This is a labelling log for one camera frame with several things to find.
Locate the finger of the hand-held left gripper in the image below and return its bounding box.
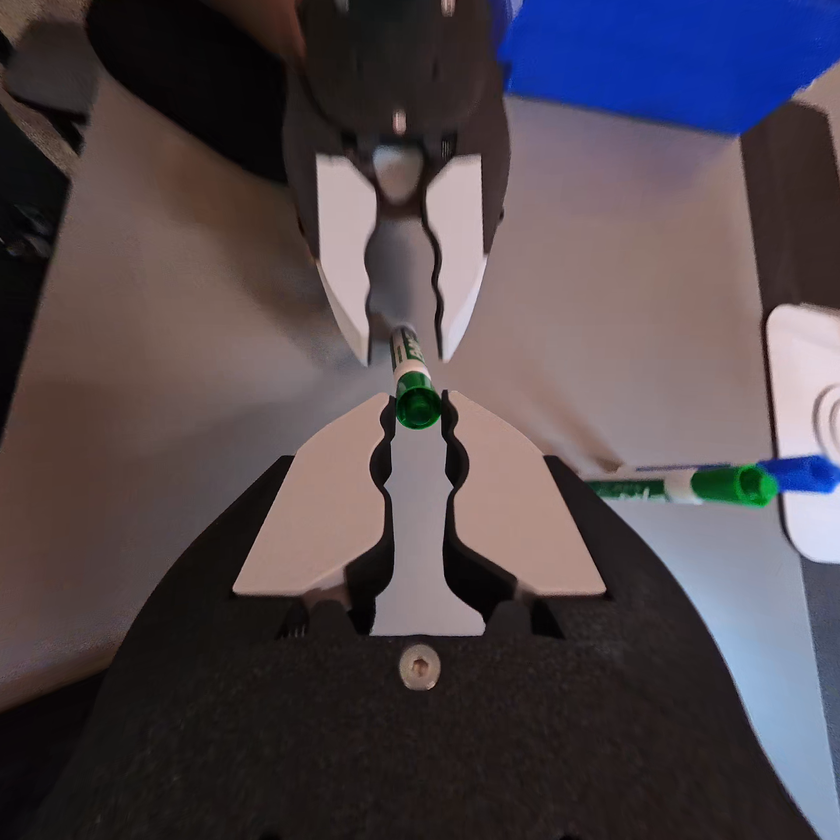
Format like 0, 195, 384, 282
422, 155, 489, 363
315, 155, 395, 367

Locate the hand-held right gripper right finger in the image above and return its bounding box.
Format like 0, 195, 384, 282
440, 390, 609, 636

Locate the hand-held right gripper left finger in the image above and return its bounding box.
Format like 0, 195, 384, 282
233, 392, 398, 636

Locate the green dry erase marker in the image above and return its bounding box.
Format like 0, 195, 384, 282
388, 323, 442, 433
584, 463, 778, 509

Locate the blue dry erase marker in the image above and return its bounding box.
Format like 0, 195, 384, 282
637, 454, 840, 496

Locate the blue plastic bin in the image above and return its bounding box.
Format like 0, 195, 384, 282
495, 0, 840, 135

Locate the white flat plate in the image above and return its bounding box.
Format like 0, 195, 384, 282
764, 303, 840, 564

